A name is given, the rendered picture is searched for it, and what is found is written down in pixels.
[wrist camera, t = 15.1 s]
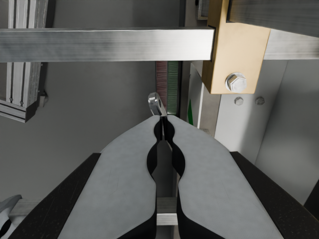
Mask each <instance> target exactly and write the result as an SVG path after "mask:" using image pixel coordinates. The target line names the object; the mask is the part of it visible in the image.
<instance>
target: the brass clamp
mask: <svg viewBox="0 0 319 239"><path fill-rule="evenodd" d="M230 4H231V0H209V9H208V18H207V27H211V28H214V29H215V36H214V44H213V52H212V59H211V60H203V68H202V77H201V80H202V82H203V83H204V85H205V87H206V88H207V90H208V92H209V93H210V94H254V93H255V89H256V86H257V82H258V78H259V74H260V70H261V67H262V63H263V58H264V55H265V51H266V47H267V44H268V40H269V36H270V32H271V29H269V28H263V27H258V26H252V25H247V24H242V23H237V22H232V21H228V17H229V10H230ZM234 72H240V73H242V74H243V75H244V76H245V78H246V83H247V87H246V88H245V89H244V90H243V91H242V92H240V93H237V92H232V91H229V90H228V89H227V88H226V86H225V80H226V78H227V77H228V75H230V74H231V73H234Z"/></svg>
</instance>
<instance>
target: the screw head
mask: <svg viewBox="0 0 319 239"><path fill-rule="evenodd" d="M225 86H226V88H227V89H228V90H229V91H232V92H237V93H240V92H242V91H243V90H244V89H245V88H246V87H247V83H246V78H245V76H244V75H243V74H242V73H240V72H234V73H231V74H230V75H228V77H227V78H226V80H225Z"/></svg>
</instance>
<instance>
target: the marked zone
mask: <svg viewBox="0 0 319 239"><path fill-rule="evenodd" d="M188 121H189V124H191V125H193V118H192V109H191V100H190V101H189V106H188Z"/></svg>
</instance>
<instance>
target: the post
mask: <svg viewBox="0 0 319 239"><path fill-rule="evenodd" d="M208 9H209V0H203V2H202V13H201V16H204V17H208ZM228 21H232V22H237V23H242V24H247V25H252V26H258V27H263V28H269V29H275V30H280V31H285V32H290V33H295V34H300V35H306V36H310V37H317V38H319V0H231V4H230V10H229V17H228Z"/></svg>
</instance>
